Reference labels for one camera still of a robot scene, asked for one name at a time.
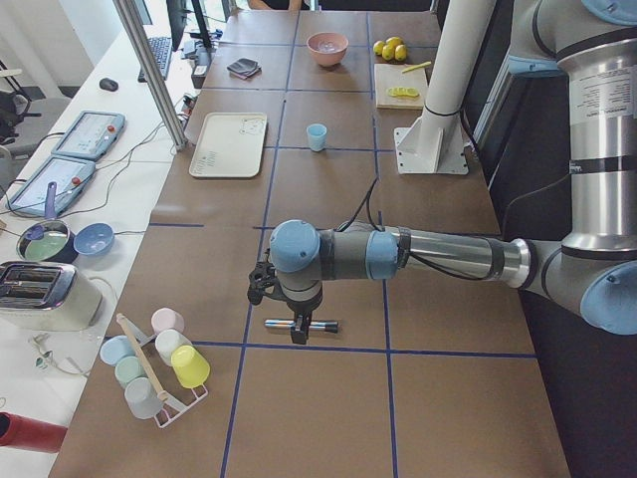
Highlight green plastic cup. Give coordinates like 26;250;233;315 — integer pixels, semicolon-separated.
114;356;146;388

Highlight red bottle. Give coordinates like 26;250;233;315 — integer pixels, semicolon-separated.
1;412;68;453

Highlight black computer mouse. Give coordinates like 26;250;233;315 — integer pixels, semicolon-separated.
99;78;118;93

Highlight blue saucepan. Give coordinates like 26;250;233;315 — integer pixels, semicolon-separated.
16;181;80;265

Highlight blue bowl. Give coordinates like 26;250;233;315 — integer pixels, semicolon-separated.
74;223;114;256

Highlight teach pendant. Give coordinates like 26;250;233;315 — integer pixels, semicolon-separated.
8;155;96;218
52;111;125;161

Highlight steel muddler with black tip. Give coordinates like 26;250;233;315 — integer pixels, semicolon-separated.
264;318;341;335

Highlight black keyboard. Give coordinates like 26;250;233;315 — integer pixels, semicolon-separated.
147;37;172;80

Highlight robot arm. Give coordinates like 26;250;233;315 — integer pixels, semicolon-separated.
247;1;636;344

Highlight teach pendant far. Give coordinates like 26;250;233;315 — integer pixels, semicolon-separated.
52;111;125;161

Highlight teach pendant near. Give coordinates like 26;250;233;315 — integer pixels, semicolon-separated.
8;155;96;218

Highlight lemon slices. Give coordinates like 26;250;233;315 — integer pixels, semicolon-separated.
386;87;420;99

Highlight whole lemon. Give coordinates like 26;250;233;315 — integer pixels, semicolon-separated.
394;44;408;62
381;45;395;61
373;41;385;56
385;37;403;47

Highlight pink bowl of ice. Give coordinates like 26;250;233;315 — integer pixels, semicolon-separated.
307;32;349;67

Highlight white plastic cup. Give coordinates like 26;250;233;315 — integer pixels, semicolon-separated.
154;329;192;367

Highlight pink plastic cup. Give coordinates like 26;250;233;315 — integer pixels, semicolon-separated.
150;308;185;335

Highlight yellow-green plastic knife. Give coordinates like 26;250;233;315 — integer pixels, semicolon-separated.
401;61;432;74

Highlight black monitor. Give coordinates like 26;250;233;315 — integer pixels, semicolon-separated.
166;0;188;52

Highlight light blue cup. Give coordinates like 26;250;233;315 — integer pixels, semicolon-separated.
306;123;327;152

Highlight grey folded cloth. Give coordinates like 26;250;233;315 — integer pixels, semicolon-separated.
227;58;262;80

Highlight aluminium frame post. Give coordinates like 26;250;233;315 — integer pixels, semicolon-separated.
113;0;187;151

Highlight grey plastic cup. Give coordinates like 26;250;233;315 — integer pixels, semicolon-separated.
124;376;163;419

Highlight white wire cup rack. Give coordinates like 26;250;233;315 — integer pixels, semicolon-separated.
115;313;209;429

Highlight wooden cutting board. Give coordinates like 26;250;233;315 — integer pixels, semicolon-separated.
374;64;428;110

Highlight yellow plastic cup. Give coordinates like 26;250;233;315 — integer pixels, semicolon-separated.
171;345;211;388

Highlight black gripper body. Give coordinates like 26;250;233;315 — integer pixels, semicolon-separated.
247;260;322;315

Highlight cream bear tray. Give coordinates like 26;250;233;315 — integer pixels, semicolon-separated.
189;113;268;178

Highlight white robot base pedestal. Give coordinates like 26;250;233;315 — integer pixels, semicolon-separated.
394;0;496;174

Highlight blue plastic cup on rack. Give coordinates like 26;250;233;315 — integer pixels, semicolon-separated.
100;335;135;366

